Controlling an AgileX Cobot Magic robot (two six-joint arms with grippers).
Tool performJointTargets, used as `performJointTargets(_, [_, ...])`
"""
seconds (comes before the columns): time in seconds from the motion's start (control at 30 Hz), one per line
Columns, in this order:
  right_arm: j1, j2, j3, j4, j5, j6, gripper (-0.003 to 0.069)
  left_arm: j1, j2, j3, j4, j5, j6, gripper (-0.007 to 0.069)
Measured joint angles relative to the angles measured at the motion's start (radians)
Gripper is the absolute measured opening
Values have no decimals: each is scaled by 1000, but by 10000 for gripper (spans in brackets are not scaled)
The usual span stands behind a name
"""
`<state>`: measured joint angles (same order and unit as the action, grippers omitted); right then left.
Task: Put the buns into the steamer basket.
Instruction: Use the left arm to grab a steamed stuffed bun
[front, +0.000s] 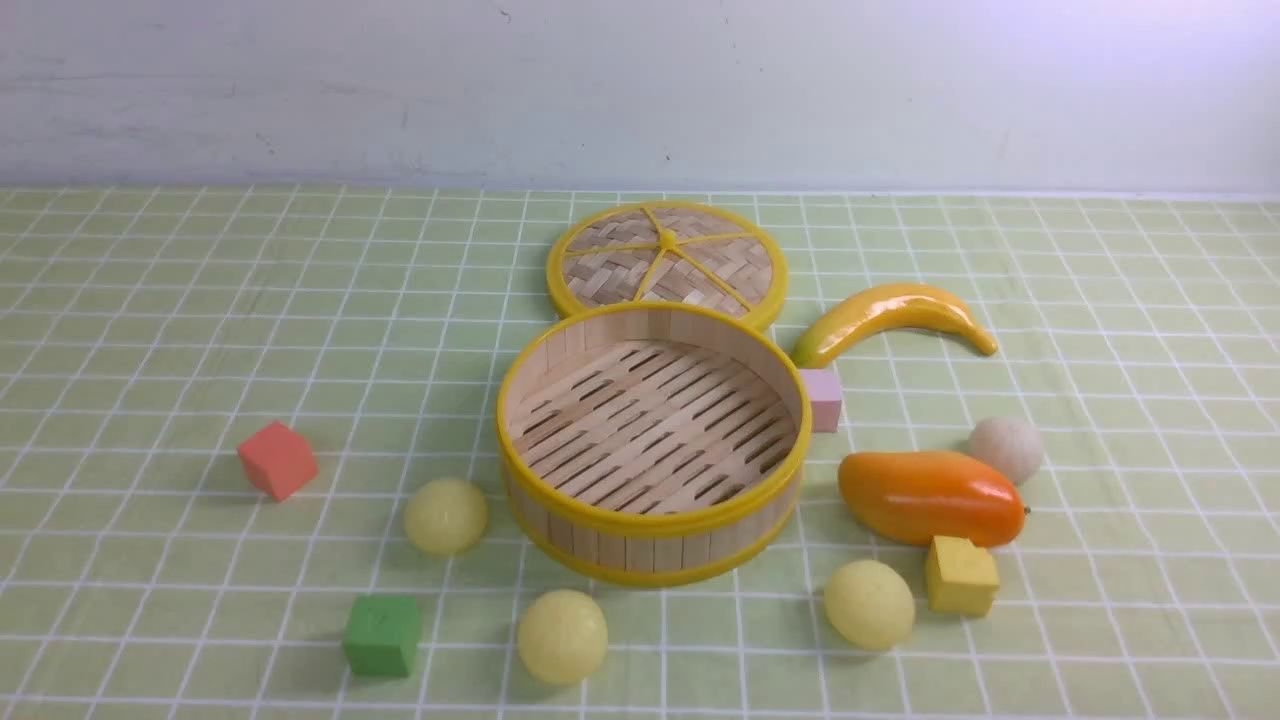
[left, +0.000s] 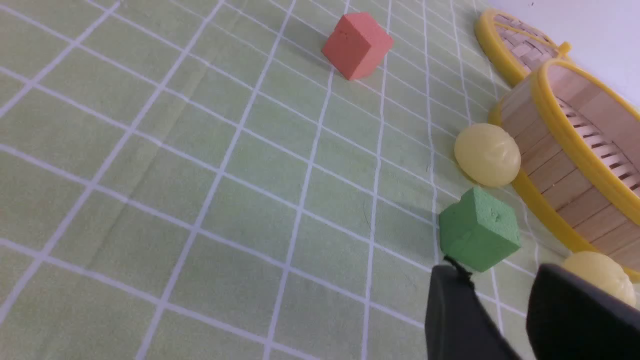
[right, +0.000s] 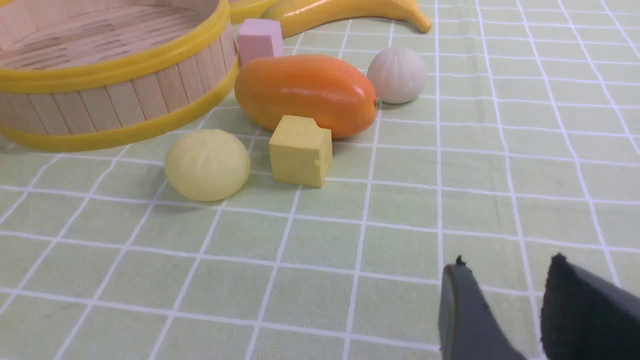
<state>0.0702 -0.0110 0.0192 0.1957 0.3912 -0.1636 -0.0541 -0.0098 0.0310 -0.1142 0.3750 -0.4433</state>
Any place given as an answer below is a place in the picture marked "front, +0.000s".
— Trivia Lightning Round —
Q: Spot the yellow-rimmed bamboo steamer tray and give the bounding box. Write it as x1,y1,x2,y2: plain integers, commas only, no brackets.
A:
495,304,812,587

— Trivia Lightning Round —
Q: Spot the yellow toy banana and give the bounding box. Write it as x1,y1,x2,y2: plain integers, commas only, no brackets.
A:
790,283,998,369

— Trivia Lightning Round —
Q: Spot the yellow cube block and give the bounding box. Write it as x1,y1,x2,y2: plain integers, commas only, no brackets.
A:
925,536,1001,618

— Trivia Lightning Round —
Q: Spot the green checkered tablecloth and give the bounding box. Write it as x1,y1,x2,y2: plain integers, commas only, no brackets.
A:
1,187,1279,719

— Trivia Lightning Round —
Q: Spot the orange toy mango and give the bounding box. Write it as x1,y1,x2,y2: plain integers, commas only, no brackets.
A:
837,450,1028,548

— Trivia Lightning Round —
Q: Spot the red cube block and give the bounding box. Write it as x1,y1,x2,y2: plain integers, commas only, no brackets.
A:
237,421,317,502

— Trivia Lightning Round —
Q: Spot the yellow bun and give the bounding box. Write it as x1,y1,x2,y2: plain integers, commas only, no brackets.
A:
823,559,915,652
516,589,609,685
402,477,489,555

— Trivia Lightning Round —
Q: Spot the white bun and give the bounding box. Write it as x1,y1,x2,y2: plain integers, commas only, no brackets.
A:
966,416,1044,486

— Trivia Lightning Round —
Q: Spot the woven bamboo steamer lid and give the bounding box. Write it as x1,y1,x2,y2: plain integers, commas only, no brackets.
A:
545,200,788,331

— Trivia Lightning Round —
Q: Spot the pink cube block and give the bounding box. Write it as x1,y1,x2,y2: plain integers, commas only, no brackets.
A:
799,366,844,433

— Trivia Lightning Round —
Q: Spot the yellow bun front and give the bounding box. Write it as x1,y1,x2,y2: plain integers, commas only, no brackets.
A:
516,589,609,685

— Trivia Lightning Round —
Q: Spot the green cube block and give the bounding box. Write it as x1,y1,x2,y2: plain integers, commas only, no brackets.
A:
342,594,422,679

